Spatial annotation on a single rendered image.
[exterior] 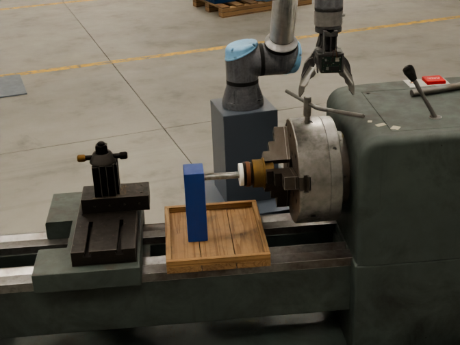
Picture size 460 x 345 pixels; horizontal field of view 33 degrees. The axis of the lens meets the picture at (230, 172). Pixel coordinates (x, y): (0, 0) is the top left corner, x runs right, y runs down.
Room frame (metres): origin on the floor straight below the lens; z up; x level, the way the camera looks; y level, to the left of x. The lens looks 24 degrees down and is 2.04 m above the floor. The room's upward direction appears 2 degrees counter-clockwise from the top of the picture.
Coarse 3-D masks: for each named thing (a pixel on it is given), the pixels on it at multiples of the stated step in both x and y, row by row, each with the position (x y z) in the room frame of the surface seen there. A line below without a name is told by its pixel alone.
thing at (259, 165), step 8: (256, 160) 2.14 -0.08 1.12; (248, 168) 2.11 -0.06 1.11; (256, 168) 2.11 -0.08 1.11; (264, 168) 2.10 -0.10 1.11; (248, 176) 2.10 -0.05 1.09; (256, 176) 2.10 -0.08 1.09; (264, 176) 2.09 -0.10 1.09; (248, 184) 2.10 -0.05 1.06; (256, 184) 2.10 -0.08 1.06; (264, 184) 2.10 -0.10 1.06
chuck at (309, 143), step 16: (288, 128) 2.18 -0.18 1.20; (304, 128) 2.10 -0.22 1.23; (320, 128) 2.10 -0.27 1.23; (304, 144) 2.05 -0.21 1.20; (320, 144) 2.05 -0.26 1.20; (304, 160) 2.02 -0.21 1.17; (320, 160) 2.02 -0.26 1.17; (320, 176) 2.00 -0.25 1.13; (304, 192) 1.99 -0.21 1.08; (320, 192) 1.99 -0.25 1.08; (304, 208) 2.00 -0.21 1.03; (320, 208) 2.00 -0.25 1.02
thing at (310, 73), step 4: (308, 68) 2.07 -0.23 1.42; (312, 68) 2.06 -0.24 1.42; (308, 72) 2.07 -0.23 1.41; (312, 72) 2.05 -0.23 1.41; (304, 76) 2.07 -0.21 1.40; (308, 76) 2.06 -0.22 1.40; (312, 76) 2.07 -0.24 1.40; (300, 80) 2.08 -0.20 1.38; (304, 80) 2.07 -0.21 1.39; (308, 80) 2.03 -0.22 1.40; (300, 84) 2.07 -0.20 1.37; (304, 84) 2.04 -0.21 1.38; (300, 88) 2.07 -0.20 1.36; (304, 88) 2.07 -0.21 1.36; (300, 92) 2.07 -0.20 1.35; (300, 96) 2.07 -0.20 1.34
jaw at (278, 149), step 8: (280, 128) 2.21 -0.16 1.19; (280, 136) 2.20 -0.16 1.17; (272, 144) 2.18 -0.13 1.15; (280, 144) 2.18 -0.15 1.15; (288, 144) 2.18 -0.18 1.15; (264, 152) 2.16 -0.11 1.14; (272, 152) 2.16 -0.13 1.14; (280, 152) 2.16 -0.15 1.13; (288, 152) 2.16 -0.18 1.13; (264, 160) 2.15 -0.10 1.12; (272, 160) 2.15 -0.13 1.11; (280, 160) 2.15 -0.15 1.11; (288, 160) 2.16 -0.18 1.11
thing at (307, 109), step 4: (304, 96) 2.12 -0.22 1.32; (308, 96) 2.12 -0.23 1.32; (304, 100) 2.12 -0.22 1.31; (308, 100) 2.11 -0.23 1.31; (304, 104) 2.12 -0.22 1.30; (304, 108) 2.12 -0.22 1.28; (308, 108) 2.12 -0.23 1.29; (304, 112) 2.12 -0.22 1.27; (308, 112) 2.12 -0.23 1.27; (308, 116) 2.12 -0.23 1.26; (308, 120) 2.13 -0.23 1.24
